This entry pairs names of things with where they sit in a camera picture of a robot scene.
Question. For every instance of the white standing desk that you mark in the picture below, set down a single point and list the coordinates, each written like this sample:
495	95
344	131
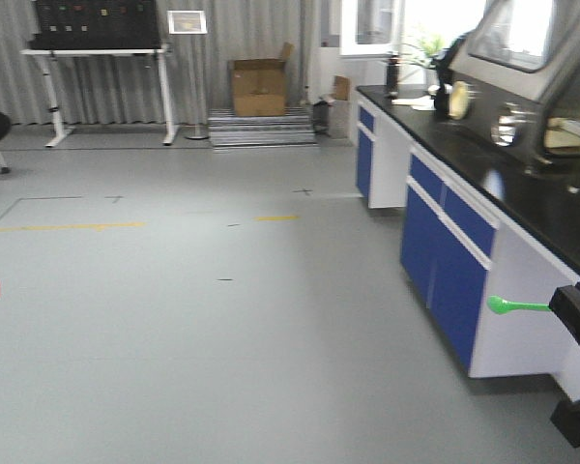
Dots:
105	86

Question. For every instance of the brown cardboard box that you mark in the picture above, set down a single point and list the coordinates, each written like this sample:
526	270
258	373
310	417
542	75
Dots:
259	85

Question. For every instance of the black pegboard with buttons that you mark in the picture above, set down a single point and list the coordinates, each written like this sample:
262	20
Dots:
102	24

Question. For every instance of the small trash bin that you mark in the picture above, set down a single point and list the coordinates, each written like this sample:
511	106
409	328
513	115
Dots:
320	117

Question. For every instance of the green potted plant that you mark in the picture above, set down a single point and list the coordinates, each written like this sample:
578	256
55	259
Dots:
420	51

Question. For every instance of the framed sign on stand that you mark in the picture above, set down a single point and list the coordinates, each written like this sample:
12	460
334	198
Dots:
190	22

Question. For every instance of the green plastic spoon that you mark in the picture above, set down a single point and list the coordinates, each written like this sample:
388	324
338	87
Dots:
501	306

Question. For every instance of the black water bottle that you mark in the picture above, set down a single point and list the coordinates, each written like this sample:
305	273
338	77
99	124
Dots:
392	75

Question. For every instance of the blue white lab cabinet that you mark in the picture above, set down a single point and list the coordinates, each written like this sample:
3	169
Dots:
476	225

